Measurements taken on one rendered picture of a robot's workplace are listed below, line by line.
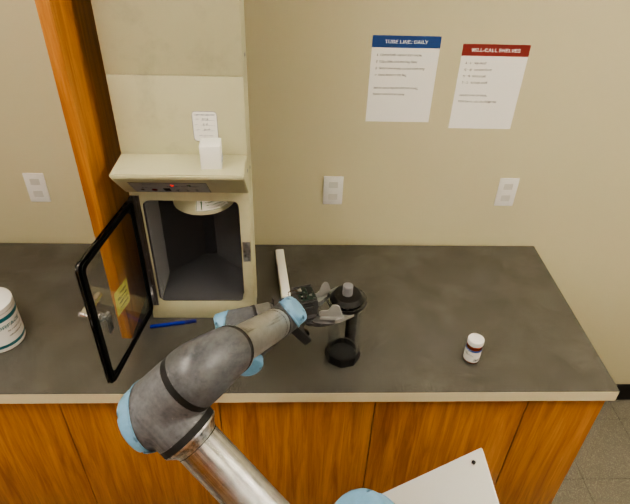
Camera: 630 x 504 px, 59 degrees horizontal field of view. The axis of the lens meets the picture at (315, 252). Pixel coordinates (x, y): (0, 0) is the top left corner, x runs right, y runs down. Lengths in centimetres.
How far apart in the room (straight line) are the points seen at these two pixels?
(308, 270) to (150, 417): 108
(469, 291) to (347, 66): 85
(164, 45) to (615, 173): 160
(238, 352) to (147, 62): 73
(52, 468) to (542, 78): 199
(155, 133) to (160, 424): 75
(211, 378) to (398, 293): 105
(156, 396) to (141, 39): 79
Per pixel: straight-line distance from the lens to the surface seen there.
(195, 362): 95
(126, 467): 197
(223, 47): 135
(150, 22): 137
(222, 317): 143
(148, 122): 145
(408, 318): 181
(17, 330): 184
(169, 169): 140
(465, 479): 124
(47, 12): 133
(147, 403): 100
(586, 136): 213
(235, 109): 140
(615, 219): 238
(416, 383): 162
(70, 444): 192
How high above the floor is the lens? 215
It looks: 36 degrees down
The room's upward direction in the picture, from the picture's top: 2 degrees clockwise
